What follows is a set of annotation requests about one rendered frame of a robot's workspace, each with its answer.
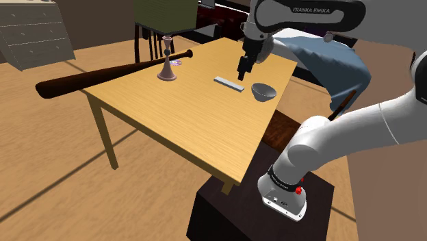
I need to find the grey chest of drawers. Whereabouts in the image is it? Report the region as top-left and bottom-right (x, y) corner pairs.
(0, 0), (77, 72)

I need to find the dark brown baseball bat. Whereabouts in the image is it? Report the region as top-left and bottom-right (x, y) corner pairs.
(34, 49), (194, 100)

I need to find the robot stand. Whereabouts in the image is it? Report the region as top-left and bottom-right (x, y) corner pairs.
(185, 141), (335, 241)

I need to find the dark red sofa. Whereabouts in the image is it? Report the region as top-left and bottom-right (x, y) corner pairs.
(196, 2), (250, 42)

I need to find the dark chair with green cushion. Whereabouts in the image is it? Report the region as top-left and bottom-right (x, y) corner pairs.
(133, 0), (200, 64)

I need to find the grey flat bar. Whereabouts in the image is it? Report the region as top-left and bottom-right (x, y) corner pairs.
(213, 75), (246, 93)

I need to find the wooden table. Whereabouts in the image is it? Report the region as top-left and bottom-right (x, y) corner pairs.
(79, 36), (298, 196)

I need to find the grey bowl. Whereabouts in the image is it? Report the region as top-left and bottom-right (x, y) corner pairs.
(250, 82), (278, 103)

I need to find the blue cloth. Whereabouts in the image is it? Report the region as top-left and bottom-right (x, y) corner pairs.
(272, 27), (372, 114)

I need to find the pink candlestick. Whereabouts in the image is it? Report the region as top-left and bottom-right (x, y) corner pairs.
(157, 35), (178, 82)

